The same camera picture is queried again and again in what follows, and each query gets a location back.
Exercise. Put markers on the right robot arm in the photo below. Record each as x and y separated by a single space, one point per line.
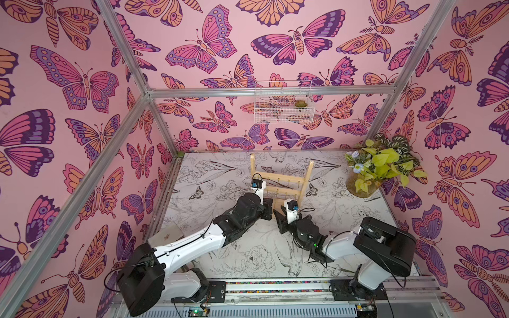
389 251

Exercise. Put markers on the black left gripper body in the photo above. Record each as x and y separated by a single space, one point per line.
265 213

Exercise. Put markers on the small succulent in basket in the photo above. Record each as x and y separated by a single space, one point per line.
301 104

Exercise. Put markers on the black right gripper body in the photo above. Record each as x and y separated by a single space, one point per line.
286 220

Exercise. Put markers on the wooden jewelry display stand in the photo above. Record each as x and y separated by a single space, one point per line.
282 186

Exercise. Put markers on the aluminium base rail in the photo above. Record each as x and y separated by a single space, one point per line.
310 297

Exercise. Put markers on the white wire basket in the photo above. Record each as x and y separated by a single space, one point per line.
274 103

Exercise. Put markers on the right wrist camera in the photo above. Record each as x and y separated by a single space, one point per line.
291 210

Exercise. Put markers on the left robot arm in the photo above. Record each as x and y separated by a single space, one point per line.
152 273

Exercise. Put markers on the potted green plant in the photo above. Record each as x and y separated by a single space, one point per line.
380 160

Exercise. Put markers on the grey paper card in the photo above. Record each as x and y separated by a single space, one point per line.
167 235

